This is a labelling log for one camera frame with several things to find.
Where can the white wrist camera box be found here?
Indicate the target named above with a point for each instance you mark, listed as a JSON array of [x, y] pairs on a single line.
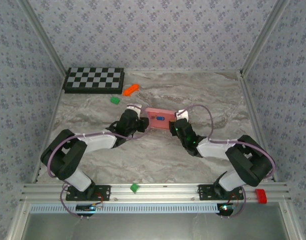
[[134, 108], [182, 115]]

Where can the pink paper box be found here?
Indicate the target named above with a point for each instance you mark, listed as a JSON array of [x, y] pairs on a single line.
[[152, 124]]

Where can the orange toy block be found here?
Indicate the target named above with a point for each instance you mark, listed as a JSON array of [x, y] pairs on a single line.
[[131, 90]]

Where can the black and white chessboard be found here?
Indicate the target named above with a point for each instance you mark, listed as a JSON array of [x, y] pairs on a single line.
[[92, 80]]

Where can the aluminium table edge rail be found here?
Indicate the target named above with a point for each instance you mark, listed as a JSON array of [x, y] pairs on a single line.
[[50, 125], [253, 112]]

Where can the red plastic block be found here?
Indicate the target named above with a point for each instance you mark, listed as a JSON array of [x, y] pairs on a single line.
[[260, 196]]

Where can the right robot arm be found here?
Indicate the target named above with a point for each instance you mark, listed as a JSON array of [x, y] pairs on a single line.
[[232, 180]]

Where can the green cube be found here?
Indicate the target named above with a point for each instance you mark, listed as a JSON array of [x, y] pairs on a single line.
[[134, 188]]

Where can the green toy block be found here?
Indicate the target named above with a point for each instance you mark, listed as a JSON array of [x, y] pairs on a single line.
[[115, 100]]

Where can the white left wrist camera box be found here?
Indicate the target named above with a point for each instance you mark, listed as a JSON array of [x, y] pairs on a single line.
[[134, 108]]

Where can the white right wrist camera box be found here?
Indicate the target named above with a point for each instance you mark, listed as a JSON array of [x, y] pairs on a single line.
[[182, 115]]

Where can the aluminium frame leg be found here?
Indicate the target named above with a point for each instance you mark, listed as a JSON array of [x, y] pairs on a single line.
[[291, 222], [18, 222]]

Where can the aluminium corner post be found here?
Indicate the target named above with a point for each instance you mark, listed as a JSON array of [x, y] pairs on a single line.
[[263, 37], [45, 37]]

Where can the wide aluminium base rail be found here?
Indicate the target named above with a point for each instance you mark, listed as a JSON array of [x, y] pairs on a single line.
[[167, 192]]

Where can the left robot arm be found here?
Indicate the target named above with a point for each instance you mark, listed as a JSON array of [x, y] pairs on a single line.
[[79, 178]]

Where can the grey metal sheet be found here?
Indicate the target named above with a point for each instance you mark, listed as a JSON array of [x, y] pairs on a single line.
[[152, 227]]

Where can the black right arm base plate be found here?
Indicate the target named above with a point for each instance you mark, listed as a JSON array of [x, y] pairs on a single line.
[[205, 192]]

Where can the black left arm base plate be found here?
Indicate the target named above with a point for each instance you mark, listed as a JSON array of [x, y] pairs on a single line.
[[104, 192]]

